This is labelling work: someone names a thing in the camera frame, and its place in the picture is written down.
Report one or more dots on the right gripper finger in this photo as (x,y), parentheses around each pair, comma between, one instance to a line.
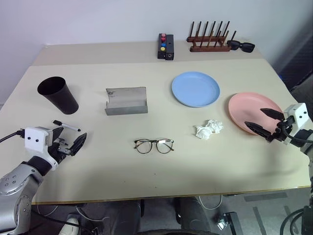
(272,113)
(258,129)

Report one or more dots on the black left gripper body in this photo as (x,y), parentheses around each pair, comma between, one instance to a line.
(58,149)

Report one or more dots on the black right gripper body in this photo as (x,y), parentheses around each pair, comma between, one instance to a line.
(278,131)

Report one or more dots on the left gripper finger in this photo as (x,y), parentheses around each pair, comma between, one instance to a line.
(58,133)
(78,144)

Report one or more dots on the black and white marker pen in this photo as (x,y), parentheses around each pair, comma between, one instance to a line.
(66,125)

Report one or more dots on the blue plate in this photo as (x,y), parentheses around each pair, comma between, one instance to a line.
(195,89)

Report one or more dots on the tortoiseshell eyeglasses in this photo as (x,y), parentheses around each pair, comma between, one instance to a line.
(154,142)

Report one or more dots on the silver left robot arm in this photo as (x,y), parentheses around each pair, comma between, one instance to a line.
(14,181)

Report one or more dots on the pink plate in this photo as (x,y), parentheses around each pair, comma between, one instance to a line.
(244,107)

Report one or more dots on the black plastic cup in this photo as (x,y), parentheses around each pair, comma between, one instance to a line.
(61,100)

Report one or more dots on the black sunglasses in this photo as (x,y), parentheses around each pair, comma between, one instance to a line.
(248,47)

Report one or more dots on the white rounded shoe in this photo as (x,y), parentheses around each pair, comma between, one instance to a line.
(69,226)

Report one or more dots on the brown wooden peg rack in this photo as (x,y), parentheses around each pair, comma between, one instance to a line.
(210,49)

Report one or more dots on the black metal floor stand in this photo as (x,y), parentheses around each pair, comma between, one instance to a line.
(228,221)

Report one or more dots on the dark rounded shape under table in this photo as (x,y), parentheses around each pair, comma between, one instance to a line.
(190,213)

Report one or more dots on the black box with coloured buttons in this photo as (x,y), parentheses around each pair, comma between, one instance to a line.
(161,55)

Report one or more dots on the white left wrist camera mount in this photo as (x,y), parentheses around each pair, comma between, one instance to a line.
(34,139)

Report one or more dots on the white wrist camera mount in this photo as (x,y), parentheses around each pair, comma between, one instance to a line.
(34,139)
(299,112)

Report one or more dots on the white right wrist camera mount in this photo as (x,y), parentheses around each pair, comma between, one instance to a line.
(299,112)

